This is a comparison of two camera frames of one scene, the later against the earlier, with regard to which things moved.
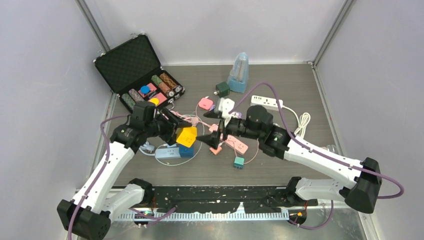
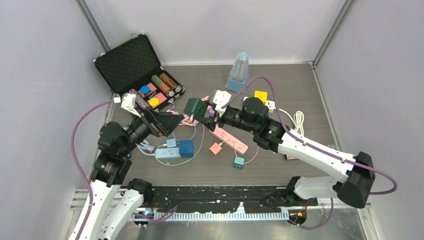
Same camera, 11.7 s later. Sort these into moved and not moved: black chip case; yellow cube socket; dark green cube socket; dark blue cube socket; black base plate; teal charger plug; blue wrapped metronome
Moved: dark green cube socket; yellow cube socket
Not moved: black chip case; dark blue cube socket; blue wrapped metronome; black base plate; teal charger plug
